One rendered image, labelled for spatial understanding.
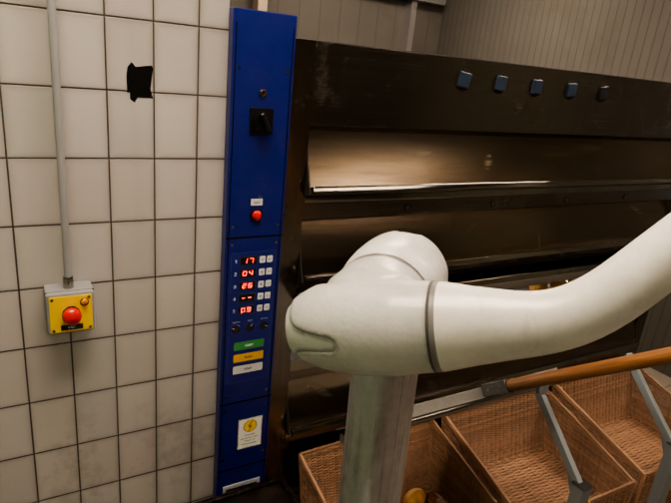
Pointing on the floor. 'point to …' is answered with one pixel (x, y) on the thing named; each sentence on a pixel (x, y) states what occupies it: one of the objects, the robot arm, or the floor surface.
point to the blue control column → (256, 38)
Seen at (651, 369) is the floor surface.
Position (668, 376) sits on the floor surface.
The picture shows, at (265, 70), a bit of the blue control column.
